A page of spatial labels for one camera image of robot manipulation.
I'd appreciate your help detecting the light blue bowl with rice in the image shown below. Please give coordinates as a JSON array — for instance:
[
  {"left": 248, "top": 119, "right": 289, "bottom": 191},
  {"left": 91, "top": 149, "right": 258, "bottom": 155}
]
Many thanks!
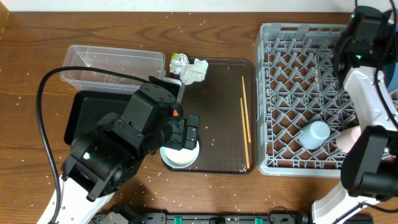
[{"left": 160, "top": 141, "right": 200, "bottom": 169}]

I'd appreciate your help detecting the light blue cup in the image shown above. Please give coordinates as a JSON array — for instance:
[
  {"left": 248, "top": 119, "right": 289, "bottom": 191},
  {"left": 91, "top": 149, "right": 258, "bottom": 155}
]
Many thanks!
[{"left": 298, "top": 121, "right": 330, "bottom": 149}]

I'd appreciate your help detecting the small pink bowl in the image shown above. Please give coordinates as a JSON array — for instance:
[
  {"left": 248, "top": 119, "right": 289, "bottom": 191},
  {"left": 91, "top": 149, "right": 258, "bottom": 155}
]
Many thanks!
[{"left": 336, "top": 126, "right": 361, "bottom": 153}]

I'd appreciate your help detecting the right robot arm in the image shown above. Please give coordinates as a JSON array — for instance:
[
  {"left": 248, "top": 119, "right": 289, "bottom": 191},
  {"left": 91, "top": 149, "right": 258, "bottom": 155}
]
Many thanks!
[{"left": 298, "top": 5, "right": 397, "bottom": 223}]

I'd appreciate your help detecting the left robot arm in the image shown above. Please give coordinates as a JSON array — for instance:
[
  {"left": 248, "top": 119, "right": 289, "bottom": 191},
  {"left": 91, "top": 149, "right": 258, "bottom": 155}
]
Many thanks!
[{"left": 39, "top": 77, "right": 200, "bottom": 223}]

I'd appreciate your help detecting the grey dishwasher rack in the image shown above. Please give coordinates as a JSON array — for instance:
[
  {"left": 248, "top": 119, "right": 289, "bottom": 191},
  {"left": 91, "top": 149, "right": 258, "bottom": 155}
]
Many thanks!
[{"left": 254, "top": 23, "right": 359, "bottom": 178}]

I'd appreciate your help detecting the brown serving tray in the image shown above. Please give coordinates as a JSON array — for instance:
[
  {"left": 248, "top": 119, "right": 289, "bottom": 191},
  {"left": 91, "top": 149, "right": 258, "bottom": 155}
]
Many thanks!
[{"left": 180, "top": 58, "right": 257, "bottom": 175}]

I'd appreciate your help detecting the crumpled white paper napkin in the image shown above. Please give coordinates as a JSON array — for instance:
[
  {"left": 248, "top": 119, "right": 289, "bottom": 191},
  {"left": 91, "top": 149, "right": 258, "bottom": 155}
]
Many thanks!
[{"left": 180, "top": 58, "right": 208, "bottom": 85}]

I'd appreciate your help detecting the wooden chopstick left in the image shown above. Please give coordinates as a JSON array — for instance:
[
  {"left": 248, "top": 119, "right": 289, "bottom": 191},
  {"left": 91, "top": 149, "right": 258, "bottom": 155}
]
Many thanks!
[{"left": 240, "top": 98, "right": 250, "bottom": 169}]

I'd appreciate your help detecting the wooden chopstick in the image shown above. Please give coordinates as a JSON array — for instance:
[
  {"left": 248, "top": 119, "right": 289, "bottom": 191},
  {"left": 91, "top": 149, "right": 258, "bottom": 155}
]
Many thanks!
[
  {"left": 241, "top": 76, "right": 251, "bottom": 143},
  {"left": 240, "top": 98, "right": 250, "bottom": 169}
]

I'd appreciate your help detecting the crumpled aluminium foil ball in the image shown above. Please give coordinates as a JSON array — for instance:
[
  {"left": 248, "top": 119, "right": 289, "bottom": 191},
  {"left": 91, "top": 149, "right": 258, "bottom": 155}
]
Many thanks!
[{"left": 170, "top": 53, "right": 190, "bottom": 75}]

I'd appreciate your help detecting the wooden chopstick right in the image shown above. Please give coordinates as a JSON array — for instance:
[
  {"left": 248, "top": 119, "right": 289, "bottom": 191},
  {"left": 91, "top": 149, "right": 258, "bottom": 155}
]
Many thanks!
[{"left": 241, "top": 76, "right": 251, "bottom": 143}]

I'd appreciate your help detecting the clear plastic bin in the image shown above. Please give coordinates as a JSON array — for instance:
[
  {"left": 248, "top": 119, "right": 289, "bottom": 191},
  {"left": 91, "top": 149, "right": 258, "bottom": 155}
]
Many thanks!
[{"left": 60, "top": 45, "right": 165, "bottom": 95}]

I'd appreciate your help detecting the black plastic tray bin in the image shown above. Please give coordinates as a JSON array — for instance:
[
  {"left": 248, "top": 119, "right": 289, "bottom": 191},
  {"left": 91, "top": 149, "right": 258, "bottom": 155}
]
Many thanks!
[{"left": 64, "top": 91, "right": 131, "bottom": 145}]

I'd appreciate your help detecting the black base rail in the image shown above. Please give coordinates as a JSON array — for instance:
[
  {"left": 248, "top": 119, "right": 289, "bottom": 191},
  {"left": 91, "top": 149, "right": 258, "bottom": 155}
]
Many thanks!
[{"left": 88, "top": 204, "right": 312, "bottom": 224}]

